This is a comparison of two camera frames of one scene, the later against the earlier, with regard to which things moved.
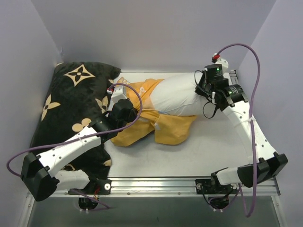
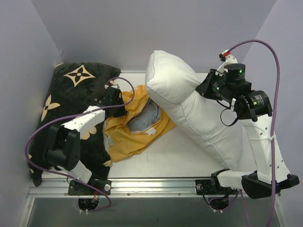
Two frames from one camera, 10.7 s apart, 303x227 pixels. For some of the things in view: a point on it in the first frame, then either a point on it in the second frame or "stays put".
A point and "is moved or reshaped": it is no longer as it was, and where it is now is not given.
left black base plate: (99, 187) stays put
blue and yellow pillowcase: (172, 130) is moved or reshaped
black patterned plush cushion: (78, 92) stays put
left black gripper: (132, 113) → (117, 109)
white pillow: (177, 95) is moved or reshaped
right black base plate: (209, 187) stays put
